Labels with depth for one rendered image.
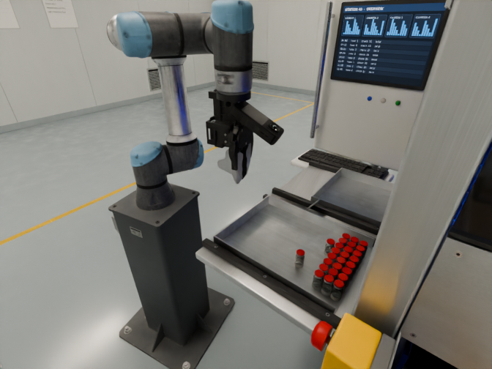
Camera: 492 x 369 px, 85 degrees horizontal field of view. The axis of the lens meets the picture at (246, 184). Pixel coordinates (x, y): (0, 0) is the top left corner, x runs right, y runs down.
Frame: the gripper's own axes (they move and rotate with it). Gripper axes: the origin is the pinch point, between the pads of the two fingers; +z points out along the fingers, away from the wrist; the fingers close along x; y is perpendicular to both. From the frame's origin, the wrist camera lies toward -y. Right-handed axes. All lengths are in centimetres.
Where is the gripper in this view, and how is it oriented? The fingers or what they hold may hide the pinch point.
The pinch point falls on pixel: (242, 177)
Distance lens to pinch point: 65.4
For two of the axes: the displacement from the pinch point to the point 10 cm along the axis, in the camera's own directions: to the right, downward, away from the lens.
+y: -8.9, -2.5, 3.7
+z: -0.1, 8.5, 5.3
